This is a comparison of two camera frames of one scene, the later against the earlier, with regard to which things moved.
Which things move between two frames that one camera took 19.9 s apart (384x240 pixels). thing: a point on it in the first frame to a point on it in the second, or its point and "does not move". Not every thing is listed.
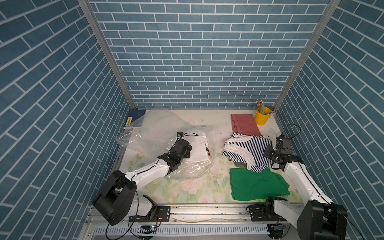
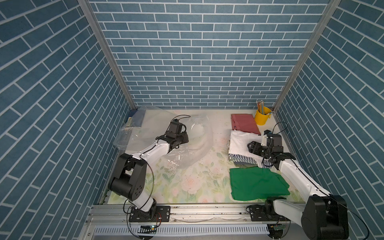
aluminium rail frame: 191,222 does not move
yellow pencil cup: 260,119 does not move
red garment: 245,124 does not move
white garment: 199,151 to 238,141
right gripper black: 267,150 to 254,147
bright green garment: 247,184 does not move
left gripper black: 187,153 to 185,139
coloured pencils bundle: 261,107 does not move
